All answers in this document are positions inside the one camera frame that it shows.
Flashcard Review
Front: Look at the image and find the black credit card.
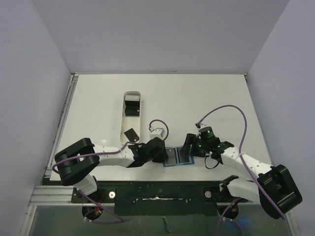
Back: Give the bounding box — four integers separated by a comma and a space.
125, 100, 140, 117
177, 147, 190, 164
165, 148, 177, 165
124, 128, 140, 143

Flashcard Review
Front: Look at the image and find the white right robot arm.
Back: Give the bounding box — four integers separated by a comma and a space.
180, 126, 303, 219

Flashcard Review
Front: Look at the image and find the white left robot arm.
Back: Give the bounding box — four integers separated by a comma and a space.
52, 137, 168, 202

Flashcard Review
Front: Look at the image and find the white card tray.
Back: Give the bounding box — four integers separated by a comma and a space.
120, 91, 141, 144

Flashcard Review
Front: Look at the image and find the short black cable loop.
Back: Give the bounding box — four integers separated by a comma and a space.
204, 154, 222, 170

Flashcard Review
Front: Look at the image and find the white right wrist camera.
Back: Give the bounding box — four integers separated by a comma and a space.
195, 122, 207, 130

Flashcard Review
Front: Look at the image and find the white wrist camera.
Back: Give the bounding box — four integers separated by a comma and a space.
149, 127, 165, 140
195, 122, 207, 130

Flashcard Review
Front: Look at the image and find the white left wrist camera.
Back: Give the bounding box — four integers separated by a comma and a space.
149, 127, 165, 140

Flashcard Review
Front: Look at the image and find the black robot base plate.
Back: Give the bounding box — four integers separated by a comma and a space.
71, 181, 236, 224

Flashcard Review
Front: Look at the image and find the aluminium frame rail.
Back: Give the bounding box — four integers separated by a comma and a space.
29, 185, 73, 206

